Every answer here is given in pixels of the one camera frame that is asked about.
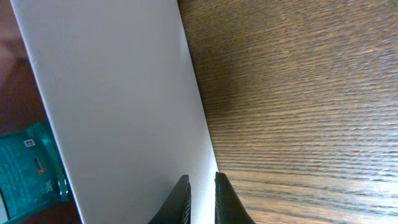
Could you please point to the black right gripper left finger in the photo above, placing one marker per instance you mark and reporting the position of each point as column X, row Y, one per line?
column 176, row 209

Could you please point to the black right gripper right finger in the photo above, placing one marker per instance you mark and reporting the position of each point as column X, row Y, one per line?
column 228, row 207

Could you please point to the white cardboard box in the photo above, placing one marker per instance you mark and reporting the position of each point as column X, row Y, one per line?
column 119, row 88

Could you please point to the blue mouthwash bottle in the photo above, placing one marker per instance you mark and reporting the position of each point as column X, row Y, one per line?
column 32, row 173

